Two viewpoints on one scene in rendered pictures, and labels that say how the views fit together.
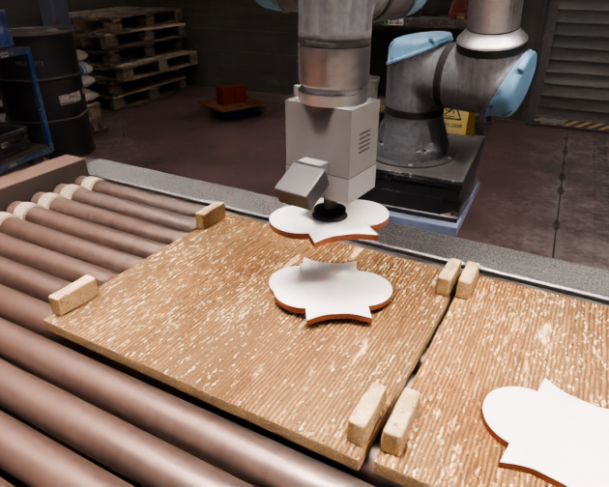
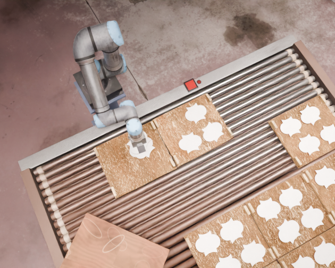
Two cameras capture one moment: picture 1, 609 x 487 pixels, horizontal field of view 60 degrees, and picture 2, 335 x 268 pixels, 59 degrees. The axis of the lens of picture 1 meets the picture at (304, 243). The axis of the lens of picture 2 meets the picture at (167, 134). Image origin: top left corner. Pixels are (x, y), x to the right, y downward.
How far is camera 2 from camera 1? 147 cm
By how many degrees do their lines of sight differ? 54
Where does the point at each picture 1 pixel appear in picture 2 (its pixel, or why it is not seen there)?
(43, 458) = (148, 205)
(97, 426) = (147, 197)
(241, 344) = (145, 169)
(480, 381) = (175, 142)
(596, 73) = not seen: outside the picture
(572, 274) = (162, 99)
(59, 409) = (139, 201)
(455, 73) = (109, 73)
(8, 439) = (141, 209)
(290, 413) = (164, 171)
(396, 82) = not seen: hidden behind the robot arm
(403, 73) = not seen: hidden behind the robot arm
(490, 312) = (164, 127)
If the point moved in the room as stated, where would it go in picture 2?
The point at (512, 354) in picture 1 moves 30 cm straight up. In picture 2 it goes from (174, 133) to (176, 117)
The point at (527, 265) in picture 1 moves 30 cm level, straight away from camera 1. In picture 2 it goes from (155, 103) to (133, 69)
